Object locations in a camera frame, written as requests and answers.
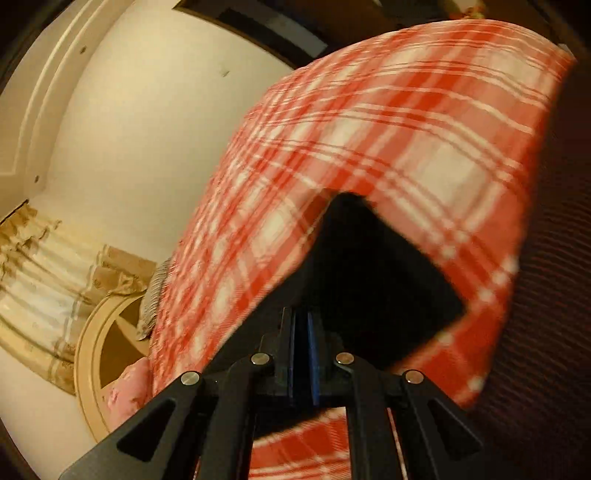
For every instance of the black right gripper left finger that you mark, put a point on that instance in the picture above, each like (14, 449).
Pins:
(253, 400)

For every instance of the pink folded quilt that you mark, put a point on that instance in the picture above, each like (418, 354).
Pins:
(128, 393)

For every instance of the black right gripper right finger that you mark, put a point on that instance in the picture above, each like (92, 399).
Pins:
(342, 379)

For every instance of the beige floral curtain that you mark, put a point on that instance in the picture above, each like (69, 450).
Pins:
(52, 279)

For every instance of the red white plaid bedsheet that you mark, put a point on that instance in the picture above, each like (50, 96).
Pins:
(437, 125)

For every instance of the black pants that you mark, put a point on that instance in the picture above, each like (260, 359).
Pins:
(371, 287)

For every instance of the grey striped pillow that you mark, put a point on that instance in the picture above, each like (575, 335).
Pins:
(149, 304)

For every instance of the cream wooden headboard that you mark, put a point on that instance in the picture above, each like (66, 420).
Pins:
(106, 346)

